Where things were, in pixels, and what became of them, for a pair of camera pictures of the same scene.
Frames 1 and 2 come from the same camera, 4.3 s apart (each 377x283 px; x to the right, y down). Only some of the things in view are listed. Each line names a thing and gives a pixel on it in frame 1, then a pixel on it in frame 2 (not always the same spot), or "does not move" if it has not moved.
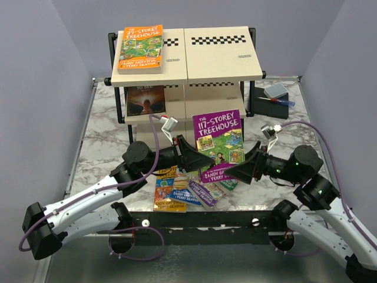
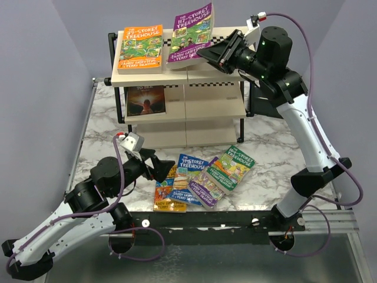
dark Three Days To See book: x=145 y=100 does not move
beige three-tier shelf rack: x=206 y=69 does not move
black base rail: x=203 y=227 does not move
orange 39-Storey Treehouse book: x=141 y=50 does not move
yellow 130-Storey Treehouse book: x=164 y=183 does not move
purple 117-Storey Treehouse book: x=220 y=135 to x=192 y=30
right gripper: x=251 y=168 to x=220 y=56
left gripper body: x=177 y=154 to x=148 y=170
